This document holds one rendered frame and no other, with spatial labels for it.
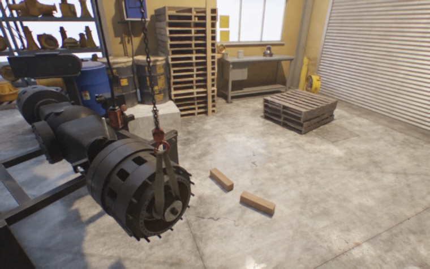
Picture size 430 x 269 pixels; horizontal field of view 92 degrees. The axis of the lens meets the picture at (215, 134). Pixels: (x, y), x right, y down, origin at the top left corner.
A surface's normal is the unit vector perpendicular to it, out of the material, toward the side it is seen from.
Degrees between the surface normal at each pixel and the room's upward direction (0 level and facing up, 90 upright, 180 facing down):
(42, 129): 34
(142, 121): 90
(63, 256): 0
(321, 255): 0
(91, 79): 90
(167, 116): 90
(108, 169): 38
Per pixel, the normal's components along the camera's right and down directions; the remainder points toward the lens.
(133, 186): -0.37, -0.52
